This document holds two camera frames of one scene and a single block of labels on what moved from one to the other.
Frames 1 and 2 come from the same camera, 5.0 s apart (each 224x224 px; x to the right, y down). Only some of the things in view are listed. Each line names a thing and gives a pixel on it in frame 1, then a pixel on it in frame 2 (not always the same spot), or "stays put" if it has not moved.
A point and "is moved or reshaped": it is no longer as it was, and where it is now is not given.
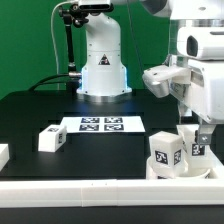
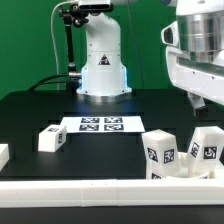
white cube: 166,149 is moved or reshaped
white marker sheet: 104,124 stays put
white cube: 198,156 is moved or reshaped
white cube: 52,138 stays put
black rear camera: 96,7 stays put
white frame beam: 203,192 stays put
